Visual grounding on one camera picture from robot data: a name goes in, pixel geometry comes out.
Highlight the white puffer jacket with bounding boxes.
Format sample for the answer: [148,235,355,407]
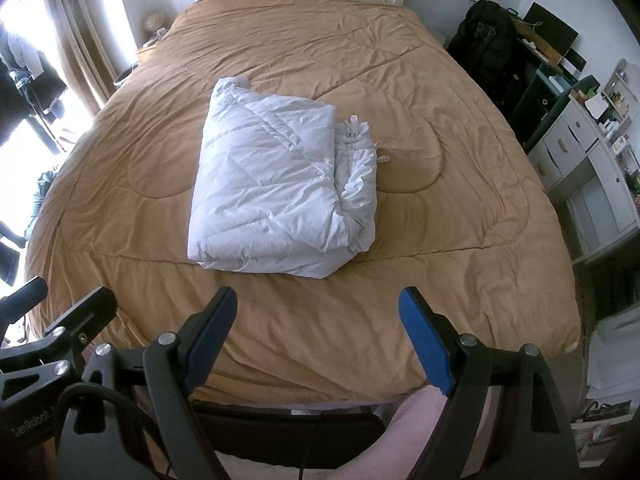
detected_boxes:
[187,76,388,280]

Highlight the white storage box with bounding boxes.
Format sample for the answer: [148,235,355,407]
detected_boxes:
[584,305,640,402]

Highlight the bed with tan quilt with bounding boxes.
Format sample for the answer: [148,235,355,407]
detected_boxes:
[22,0,582,403]

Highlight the wooden nightstand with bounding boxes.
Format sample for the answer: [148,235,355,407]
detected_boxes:
[136,40,162,64]

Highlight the person's right leg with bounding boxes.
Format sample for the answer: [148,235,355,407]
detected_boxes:
[350,389,502,480]

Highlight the dark hanging clothes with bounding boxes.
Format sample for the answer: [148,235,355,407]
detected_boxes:
[0,24,69,147]

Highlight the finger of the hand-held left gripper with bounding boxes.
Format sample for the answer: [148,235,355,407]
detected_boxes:
[0,287,117,404]
[0,276,50,346]

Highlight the black cable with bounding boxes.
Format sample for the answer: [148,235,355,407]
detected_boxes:
[57,382,172,480]

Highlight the black side table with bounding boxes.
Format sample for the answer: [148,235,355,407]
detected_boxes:
[510,60,599,154]

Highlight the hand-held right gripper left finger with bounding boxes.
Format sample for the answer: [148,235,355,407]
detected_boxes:
[59,286,238,480]

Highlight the white dressing table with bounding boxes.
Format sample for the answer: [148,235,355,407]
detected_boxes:
[527,57,640,267]

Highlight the black monitor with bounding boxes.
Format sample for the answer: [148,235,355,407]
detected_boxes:
[524,2,580,57]

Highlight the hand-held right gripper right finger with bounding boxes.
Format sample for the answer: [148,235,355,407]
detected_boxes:
[398,286,577,480]

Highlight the beige curtain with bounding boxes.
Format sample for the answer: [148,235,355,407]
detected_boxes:
[47,0,119,117]

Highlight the black backpack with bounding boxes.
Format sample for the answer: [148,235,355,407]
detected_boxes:
[446,0,524,107]

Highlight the printed shopping bag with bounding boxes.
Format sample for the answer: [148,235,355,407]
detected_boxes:
[570,400,637,457]

